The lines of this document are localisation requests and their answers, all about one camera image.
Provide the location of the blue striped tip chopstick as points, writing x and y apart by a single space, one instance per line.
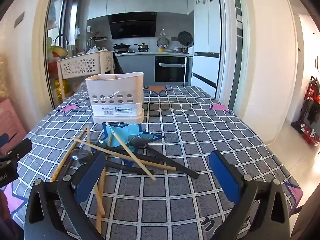
132 155

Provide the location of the grey checkered star tablecloth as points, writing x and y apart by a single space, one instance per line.
187 125

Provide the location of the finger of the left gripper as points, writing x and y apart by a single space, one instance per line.
18 152

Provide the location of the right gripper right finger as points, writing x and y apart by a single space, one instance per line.
271 220

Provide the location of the white plastic utensil holder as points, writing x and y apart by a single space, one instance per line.
116 97

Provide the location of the long diagonal bamboo chopstick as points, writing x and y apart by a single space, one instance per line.
126 157

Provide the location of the black built-in oven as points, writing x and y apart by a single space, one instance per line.
171 69

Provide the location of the dark plastic spoon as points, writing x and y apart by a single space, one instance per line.
83 156

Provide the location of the black range hood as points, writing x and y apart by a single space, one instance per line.
133 24

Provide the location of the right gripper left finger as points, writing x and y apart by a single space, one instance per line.
42 220

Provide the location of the white perforated storage cart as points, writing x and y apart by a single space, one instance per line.
94 63

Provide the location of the black kitchen faucet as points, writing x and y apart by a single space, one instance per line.
61 40

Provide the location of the black wok on stove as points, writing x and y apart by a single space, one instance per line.
121 48

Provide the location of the small pot on stove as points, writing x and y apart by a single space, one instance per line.
142 47

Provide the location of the white refrigerator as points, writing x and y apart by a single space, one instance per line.
207 45

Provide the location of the short bamboo chopstick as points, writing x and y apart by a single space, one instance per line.
88 138

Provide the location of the pink plastic stool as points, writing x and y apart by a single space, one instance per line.
12 131

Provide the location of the small blue-grey spoon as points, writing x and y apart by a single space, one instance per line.
103 144

